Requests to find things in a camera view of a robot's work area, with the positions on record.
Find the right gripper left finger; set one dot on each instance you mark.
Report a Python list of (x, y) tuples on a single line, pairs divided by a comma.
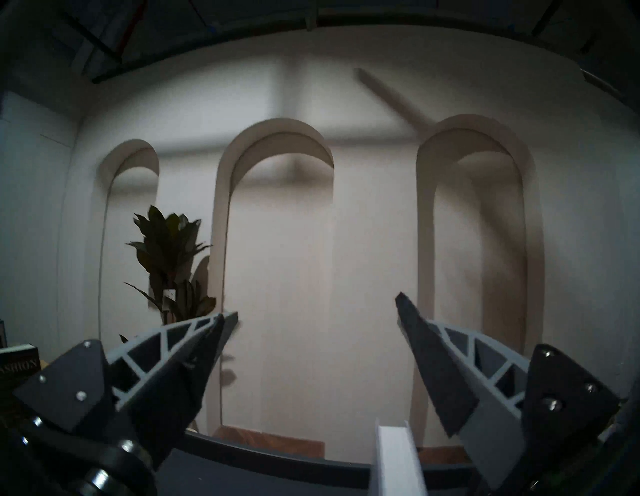
[(150, 385)]

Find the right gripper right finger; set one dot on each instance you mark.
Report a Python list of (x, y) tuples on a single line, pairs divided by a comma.
[(495, 400)]

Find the grey Discontent book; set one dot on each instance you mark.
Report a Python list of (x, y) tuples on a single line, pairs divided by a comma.
[(397, 460)]

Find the black Fashion book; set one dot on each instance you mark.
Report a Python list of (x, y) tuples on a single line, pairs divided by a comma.
[(17, 367)]

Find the black metal shelf cart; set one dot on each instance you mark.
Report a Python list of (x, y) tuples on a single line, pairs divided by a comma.
[(250, 475)]

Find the tall green potted plant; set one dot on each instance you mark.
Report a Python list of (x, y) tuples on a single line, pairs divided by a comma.
[(167, 250)]

